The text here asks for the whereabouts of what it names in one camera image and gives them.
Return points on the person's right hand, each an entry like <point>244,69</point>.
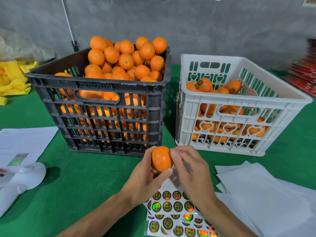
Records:
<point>195,175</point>

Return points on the beige woven sack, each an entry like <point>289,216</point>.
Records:
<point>22,46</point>

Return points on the single orange fruit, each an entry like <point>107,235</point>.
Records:
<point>162,158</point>

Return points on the black plastic crate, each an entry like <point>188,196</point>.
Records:
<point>153,96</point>

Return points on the white printed paper sheet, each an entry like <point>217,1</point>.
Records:
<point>27,140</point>

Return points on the white pole with black base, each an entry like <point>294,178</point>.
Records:
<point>68,22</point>

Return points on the heap of labelled oranges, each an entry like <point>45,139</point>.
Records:
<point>203,85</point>

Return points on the white plastic crate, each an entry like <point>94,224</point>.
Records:
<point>210,56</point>

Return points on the white handheld controller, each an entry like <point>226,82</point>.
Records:
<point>27,177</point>

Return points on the green felt table cover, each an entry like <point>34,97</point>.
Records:
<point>84,195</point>

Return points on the stack of red cardboard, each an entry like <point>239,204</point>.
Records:
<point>305,71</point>

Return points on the beige wall plate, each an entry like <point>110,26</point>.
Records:
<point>310,1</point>

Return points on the person's left forearm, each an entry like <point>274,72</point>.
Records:
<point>101,219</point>

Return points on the person's left hand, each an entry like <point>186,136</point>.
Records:
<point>140,182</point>

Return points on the white backing sheet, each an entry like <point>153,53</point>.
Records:
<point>306,209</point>
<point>261,195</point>

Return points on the pile of yellow bags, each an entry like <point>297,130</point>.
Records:
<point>14,79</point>

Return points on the pile of oranges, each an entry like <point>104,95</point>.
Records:
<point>97,43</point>

